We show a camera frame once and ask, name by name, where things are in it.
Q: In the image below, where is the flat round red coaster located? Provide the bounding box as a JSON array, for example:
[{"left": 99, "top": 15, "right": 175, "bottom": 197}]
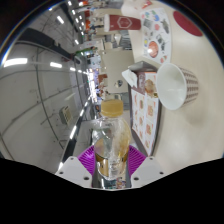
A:
[{"left": 172, "top": 10, "right": 204, "bottom": 37}]

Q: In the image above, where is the clear yellow-capped drink bottle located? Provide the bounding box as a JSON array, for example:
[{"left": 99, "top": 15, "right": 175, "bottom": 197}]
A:
[{"left": 91, "top": 98, "right": 132, "bottom": 181}]

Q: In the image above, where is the printed sticker sheet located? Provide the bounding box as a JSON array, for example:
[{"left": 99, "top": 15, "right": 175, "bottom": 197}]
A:
[{"left": 139, "top": 7, "right": 173, "bottom": 65}]

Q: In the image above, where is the white patterned paper cup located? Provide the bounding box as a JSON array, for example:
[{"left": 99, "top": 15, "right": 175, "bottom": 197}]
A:
[{"left": 156, "top": 63, "right": 200, "bottom": 111}]

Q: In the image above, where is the red paper cup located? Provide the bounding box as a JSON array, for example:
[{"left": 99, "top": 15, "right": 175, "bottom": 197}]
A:
[{"left": 103, "top": 13, "right": 142, "bottom": 33}]

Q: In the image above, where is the brown food tray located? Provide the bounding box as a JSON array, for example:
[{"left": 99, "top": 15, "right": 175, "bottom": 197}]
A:
[{"left": 128, "top": 61, "right": 164, "bottom": 157}]

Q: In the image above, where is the ceiling air conditioner unit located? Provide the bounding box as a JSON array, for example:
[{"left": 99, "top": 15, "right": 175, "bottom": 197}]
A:
[{"left": 59, "top": 105, "right": 74, "bottom": 127}]

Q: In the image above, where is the fried food piece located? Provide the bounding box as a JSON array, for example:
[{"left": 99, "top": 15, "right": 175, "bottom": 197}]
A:
[{"left": 143, "top": 78, "right": 158, "bottom": 98}]

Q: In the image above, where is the group of ceiling lights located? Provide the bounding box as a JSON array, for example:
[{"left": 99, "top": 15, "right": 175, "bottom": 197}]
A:
[{"left": 3, "top": 0, "right": 101, "bottom": 141}]

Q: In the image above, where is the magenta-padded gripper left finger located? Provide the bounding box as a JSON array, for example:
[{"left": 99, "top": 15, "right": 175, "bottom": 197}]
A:
[{"left": 54, "top": 144, "right": 99, "bottom": 189}]

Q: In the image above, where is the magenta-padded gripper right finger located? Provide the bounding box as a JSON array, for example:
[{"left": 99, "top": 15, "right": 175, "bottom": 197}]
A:
[{"left": 124, "top": 144, "right": 164, "bottom": 189}]

